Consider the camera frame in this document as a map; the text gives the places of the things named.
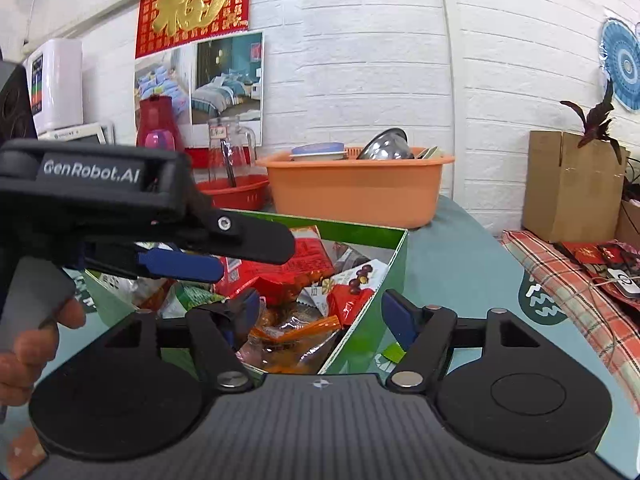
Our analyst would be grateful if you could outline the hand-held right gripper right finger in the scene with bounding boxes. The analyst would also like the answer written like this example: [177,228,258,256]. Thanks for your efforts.
[381,290,543,395]

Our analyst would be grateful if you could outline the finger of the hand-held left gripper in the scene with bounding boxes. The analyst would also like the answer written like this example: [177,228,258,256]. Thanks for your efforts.
[82,242,225,284]
[199,206,297,266]

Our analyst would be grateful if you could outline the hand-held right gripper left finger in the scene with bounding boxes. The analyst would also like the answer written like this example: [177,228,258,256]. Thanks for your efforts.
[102,287,263,394]

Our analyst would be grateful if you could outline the red checkered snack bag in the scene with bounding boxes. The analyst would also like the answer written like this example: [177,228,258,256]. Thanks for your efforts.
[220,225,336,306]

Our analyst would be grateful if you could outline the green cardboard box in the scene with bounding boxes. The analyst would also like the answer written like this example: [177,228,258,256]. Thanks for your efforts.
[82,208,410,376]

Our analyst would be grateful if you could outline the red chocolate bean packet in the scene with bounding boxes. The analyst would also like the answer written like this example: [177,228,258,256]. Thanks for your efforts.
[300,259,390,331]

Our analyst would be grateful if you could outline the orange-edged peanut packet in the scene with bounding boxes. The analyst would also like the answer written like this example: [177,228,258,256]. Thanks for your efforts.
[248,310,347,376]

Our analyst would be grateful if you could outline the person's left hand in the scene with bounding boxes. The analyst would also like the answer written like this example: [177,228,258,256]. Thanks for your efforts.
[0,297,87,409]

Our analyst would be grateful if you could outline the small green packet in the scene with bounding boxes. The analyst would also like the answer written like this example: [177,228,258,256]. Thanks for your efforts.
[160,281,228,320]

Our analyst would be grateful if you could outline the red plastic basin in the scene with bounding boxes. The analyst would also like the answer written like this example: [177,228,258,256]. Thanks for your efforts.
[196,175,271,211]

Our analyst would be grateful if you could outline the teal printed tablecloth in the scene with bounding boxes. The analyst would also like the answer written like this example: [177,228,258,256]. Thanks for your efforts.
[0,195,640,480]

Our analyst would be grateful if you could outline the dark spoon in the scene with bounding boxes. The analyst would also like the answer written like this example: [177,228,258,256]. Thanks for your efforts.
[220,140,237,188]

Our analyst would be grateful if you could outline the pink thermos bottle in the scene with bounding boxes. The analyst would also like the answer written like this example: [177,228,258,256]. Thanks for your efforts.
[145,129,177,150]

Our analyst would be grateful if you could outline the glass pitcher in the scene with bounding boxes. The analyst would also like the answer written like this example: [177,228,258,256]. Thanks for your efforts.
[206,116,263,186]

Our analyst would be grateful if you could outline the red thermos jug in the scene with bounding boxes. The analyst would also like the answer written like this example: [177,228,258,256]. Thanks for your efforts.
[136,94,185,153]

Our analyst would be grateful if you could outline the orange plastic basin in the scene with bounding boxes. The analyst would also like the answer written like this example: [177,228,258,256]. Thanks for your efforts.
[256,146,456,231]

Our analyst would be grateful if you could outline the pale blue lid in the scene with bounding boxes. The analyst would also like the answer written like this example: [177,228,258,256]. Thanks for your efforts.
[291,142,347,162]

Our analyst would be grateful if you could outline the white cylindrical water purifier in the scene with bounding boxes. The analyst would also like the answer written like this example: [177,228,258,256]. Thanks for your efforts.
[24,38,84,133]

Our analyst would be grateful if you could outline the steel bowl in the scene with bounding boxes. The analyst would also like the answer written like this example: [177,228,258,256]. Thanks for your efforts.
[356,127,415,161]

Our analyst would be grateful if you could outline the red plaid cloth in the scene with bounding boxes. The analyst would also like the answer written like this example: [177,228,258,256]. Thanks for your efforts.
[500,230,640,413]

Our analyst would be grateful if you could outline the red envelopes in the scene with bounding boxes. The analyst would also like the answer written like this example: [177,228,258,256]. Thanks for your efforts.
[560,241,640,278]

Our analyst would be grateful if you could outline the large brown cardboard box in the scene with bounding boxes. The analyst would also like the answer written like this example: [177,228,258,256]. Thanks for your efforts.
[522,130,631,244]

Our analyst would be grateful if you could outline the white power strip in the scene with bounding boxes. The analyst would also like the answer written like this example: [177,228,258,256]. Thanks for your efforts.
[607,267,640,299]

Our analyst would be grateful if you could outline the small brown cardboard box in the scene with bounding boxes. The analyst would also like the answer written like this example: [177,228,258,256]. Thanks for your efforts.
[615,200,640,248]

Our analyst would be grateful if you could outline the dark purple plant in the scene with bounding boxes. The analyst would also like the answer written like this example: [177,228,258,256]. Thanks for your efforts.
[560,77,626,166]

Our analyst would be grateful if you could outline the large blue paper fan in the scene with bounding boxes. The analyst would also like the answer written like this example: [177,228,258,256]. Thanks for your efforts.
[597,17,640,113]

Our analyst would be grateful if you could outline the wall poster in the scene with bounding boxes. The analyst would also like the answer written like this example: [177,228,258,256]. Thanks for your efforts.
[134,0,264,133]

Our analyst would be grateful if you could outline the white wall conduit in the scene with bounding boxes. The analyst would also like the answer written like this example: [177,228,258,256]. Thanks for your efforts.
[436,0,460,196]

